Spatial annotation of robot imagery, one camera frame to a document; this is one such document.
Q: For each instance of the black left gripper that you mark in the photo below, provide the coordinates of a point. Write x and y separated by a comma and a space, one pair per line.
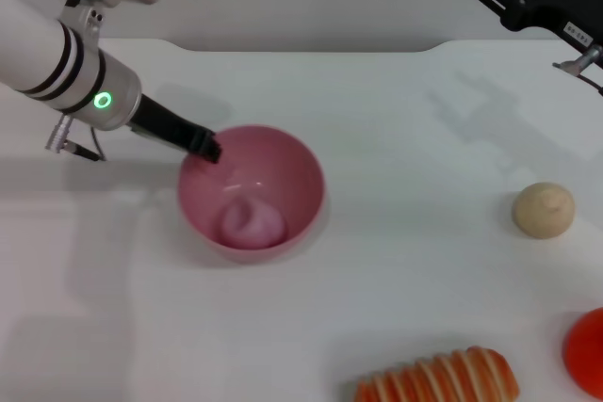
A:
160, 122

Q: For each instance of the pink plastic bowl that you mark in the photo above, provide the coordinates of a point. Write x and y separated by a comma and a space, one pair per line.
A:
282, 171

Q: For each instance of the pink toy peach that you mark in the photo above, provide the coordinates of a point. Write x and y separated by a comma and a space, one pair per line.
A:
254, 228

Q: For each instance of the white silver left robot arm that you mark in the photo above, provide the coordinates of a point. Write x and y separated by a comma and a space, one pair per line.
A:
56, 68

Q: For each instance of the beige round toy bun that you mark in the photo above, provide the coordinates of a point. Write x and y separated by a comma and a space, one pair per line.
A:
542, 211

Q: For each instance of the orange striped toy bread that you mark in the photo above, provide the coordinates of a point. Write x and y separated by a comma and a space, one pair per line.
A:
438, 378

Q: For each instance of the red toy tomato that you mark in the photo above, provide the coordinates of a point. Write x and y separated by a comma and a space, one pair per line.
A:
586, 350

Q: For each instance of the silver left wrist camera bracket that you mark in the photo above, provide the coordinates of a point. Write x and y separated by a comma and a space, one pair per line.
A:
85, 20

